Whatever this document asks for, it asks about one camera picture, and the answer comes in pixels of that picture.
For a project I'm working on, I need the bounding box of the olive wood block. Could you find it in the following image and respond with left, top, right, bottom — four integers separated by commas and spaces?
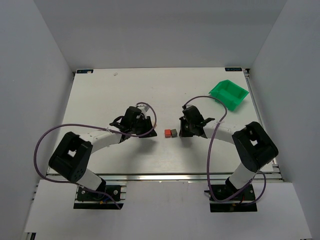
170, 129, 178, 138

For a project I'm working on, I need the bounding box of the red wood cube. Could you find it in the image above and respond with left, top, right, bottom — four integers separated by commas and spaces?
164, 129, 172, 138

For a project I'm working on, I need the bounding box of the green plastic bin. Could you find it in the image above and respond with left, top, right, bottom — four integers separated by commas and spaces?
208, 79, 249, 111

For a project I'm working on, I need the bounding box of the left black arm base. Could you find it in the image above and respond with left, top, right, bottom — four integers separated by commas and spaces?
73, 184, 127, 210

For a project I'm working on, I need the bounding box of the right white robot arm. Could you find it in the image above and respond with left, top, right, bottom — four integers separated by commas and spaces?
179, 105, 279, 193

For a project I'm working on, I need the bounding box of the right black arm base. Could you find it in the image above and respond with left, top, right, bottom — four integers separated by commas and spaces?
204, 184, 258, 213

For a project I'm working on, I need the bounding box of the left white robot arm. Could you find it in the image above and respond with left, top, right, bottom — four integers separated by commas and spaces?
48, 102, 157, 200

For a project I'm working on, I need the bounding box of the right blue corner label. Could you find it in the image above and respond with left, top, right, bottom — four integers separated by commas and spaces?
224, 67, 243, 72

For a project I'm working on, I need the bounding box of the blue corner label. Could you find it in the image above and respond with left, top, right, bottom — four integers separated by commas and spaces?
76, 69, 94, 74
224, 67, 243, 72

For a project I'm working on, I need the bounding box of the left blue corner label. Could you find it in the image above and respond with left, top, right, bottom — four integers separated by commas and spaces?
76, 69, 94, 74

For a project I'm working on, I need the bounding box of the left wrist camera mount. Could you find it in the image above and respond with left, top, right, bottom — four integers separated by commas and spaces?
136, 103, 150, 115

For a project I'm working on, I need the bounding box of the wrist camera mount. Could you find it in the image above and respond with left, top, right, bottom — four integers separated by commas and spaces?
182, 104, 193, 109
136, 103, 150, 115

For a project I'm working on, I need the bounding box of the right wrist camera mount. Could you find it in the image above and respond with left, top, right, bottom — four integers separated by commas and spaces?
182, 104, 193, 109

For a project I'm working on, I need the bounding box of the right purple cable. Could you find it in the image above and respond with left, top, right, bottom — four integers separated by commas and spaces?
181, 96, 266, 206

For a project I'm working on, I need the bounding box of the purple cable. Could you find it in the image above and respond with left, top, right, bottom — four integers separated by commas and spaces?
33, 101, 158, 210
181, 96, 266, 206

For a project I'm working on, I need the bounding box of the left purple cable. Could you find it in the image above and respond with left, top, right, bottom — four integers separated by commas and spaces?
33, 101, 158, 210

